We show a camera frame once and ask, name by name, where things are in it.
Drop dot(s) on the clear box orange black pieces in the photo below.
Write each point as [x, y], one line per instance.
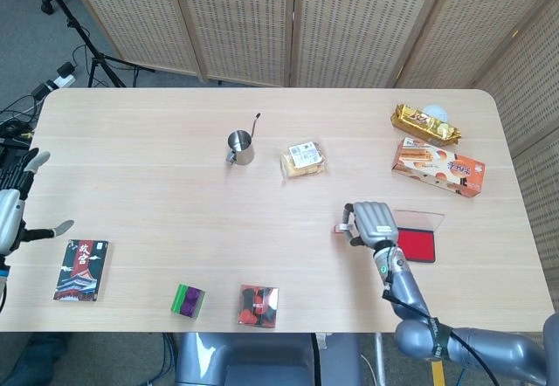
[258, 306]

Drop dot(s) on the white round disc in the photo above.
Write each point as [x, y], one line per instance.
[436, 111]

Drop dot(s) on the black tripod stand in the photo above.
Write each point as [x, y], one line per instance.
[94, 54]

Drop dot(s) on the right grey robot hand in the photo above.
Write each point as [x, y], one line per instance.
[375, 224]

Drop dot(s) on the grey robot torso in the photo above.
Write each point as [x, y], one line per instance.
[262, 360]

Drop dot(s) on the stainless steel gooseneck pitcher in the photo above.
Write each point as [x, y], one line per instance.
[241, 148]

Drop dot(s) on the black power adapter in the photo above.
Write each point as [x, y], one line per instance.
[66, 70]

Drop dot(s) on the black chair caster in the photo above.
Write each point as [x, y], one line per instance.
[47, 4]

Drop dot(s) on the metal table leg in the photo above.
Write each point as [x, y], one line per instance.
[380, 360]

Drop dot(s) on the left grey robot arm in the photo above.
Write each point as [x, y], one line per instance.
[2, 281]

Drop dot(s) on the red ink pad clear lid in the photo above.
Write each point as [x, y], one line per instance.
[417, 244]

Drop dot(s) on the orange biscuit box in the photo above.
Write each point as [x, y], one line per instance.
[441, 167]

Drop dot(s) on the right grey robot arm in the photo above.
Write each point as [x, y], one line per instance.
[406, 285]

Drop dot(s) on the white power strip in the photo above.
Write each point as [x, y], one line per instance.
[59, 83]

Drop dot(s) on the clear-wrapped cracker packet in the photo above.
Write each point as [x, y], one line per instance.
[303, 161]

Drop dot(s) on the gold foil snack packet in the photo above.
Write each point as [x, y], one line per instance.
[419, 124]

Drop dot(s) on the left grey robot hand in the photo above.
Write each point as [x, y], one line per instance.
[11, 211]

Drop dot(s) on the green purple toy block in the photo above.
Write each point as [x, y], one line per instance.
[188, 301]

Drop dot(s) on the wooden rattan folding screen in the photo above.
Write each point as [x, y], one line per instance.
[349, 19]

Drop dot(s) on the small red white stamp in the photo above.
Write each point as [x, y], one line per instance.
[342, 228]

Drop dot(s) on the dark illustrated book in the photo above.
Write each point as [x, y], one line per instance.
[80, 271]

